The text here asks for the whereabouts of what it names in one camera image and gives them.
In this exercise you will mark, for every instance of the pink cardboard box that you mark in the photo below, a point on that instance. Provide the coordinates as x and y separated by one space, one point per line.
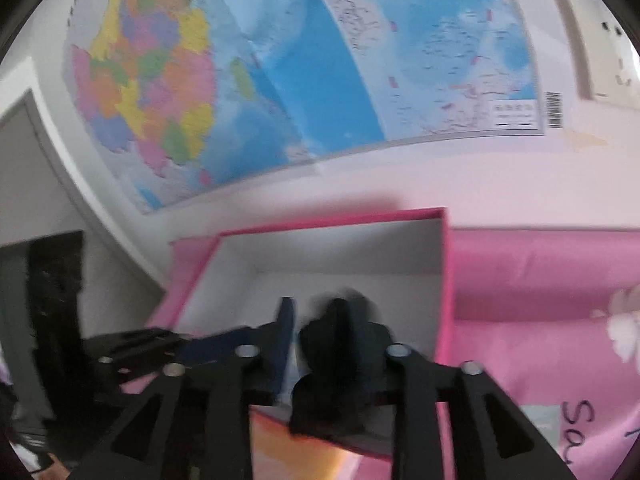
350 250

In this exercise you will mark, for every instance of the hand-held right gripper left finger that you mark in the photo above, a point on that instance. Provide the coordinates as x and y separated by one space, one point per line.
284 345

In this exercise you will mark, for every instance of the colourful wall map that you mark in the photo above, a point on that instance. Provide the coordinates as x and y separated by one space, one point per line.
325 60

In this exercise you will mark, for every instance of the beige wall socket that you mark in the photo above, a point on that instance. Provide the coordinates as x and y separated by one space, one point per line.
605 50

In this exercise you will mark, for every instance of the black cloth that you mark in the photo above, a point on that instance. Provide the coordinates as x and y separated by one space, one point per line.
325 385

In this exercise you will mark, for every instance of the grey door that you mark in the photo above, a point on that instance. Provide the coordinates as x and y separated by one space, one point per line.
30 185

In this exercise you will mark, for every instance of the pastel printed packet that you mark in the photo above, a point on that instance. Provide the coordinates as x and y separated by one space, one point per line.
300 450

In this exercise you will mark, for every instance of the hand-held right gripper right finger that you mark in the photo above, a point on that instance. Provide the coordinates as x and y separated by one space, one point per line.
371 355

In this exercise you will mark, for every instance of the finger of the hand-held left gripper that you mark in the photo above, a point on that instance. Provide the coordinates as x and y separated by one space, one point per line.
215 347

